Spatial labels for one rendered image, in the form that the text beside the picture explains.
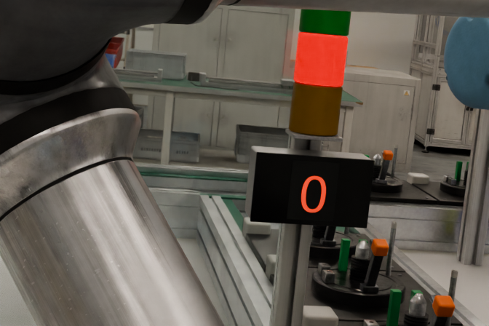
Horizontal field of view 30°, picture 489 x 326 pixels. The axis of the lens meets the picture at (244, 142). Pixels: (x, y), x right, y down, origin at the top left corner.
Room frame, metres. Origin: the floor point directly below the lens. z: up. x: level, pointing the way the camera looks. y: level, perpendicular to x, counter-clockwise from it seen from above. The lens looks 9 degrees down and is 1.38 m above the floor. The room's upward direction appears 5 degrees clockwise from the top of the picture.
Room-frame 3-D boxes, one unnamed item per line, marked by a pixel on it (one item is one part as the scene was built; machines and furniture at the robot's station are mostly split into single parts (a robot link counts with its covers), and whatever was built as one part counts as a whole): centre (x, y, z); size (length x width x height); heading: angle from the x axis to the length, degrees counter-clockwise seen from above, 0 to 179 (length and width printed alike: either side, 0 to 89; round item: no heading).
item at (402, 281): (1.33, -0.19, 1.01); 0.24 x 0.24 x 0.13; 10
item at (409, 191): (2.20, -0.33, 1.01); 0.24 x 0.24 x 0.13; 10
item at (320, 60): (0.92, -0.07, 1.33); 0.05 x 0.05 x 0.05
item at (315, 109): (0.92, -0.07, 1.28); 0.05 x 0.05 x 0.05
